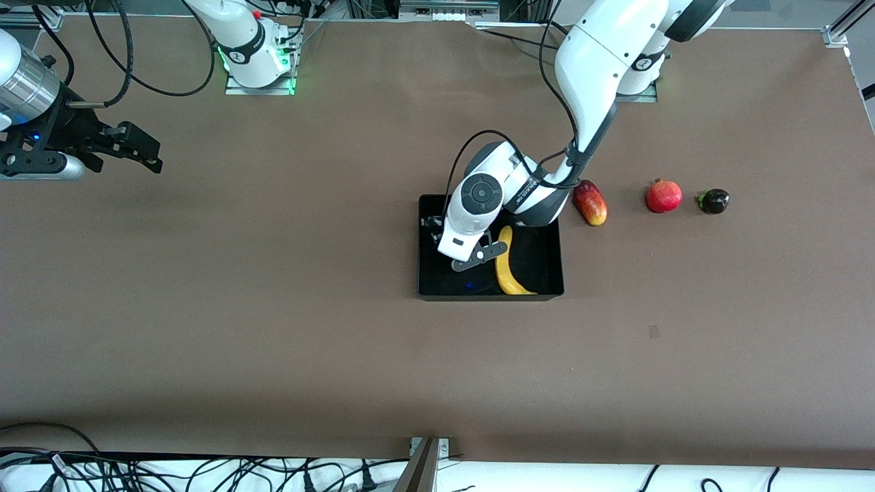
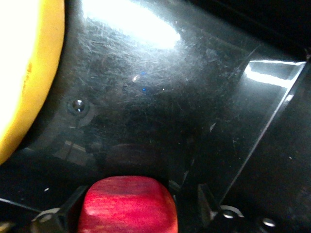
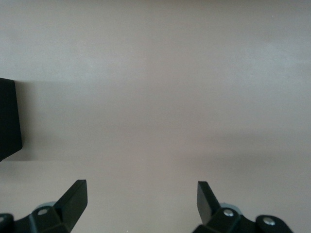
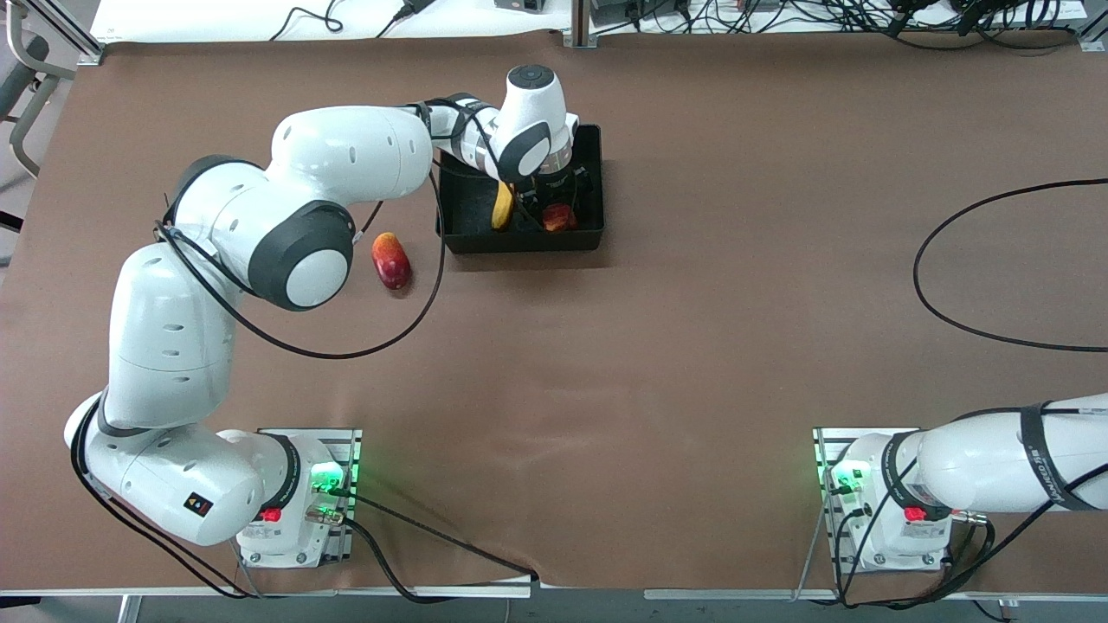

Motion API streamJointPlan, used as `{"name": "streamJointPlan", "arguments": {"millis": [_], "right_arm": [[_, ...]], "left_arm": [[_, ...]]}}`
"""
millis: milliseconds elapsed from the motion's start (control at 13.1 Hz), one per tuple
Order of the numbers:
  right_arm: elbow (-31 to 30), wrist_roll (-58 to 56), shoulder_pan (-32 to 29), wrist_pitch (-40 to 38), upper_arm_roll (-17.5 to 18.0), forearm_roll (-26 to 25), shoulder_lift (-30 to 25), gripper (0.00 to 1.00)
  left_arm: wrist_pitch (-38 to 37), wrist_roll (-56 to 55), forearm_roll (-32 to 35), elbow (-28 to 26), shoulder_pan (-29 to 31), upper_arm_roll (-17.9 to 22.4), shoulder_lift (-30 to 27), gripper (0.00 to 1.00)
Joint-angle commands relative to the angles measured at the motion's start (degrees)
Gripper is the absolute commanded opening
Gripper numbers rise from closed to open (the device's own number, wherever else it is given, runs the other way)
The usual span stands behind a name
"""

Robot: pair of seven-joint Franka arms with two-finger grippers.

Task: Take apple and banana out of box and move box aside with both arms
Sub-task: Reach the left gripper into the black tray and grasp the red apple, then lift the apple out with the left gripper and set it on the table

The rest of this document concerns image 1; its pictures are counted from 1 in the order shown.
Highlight dark purple mangosteen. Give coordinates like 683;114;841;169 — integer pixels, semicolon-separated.
696;189;731;215

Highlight yellow banana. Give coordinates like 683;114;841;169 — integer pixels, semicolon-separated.
495;225;538;296

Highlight aluminium frame profile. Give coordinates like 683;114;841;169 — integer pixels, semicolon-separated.
822;0;875;49

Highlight black cable to arm base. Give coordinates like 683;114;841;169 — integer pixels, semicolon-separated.
477;19;569;54

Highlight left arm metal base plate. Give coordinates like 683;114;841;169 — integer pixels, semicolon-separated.
614;81;659;104

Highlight long arched black cable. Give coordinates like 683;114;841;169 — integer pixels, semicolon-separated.
0;422;103;457

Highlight red yellow mango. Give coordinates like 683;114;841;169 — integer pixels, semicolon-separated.
573;180;608;227

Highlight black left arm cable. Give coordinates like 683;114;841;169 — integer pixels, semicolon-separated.
447;0;604;207

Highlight black rectangular plastic box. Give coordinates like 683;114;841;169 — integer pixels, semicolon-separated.
418;194;565;301

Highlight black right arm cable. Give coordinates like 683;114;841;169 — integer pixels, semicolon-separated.
31;0;217;110

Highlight red pomegranate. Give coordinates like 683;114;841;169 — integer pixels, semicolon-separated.
646;178;684;214

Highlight metal bracket at table edge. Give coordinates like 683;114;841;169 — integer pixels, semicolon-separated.
393;437;452;492

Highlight grey metal device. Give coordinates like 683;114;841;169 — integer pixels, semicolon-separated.
399;0;501;23

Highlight tangled black cables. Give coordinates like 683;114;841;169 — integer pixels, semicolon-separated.
0;448;411;492

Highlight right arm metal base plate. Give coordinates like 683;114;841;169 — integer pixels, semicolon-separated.
224;40;298;96

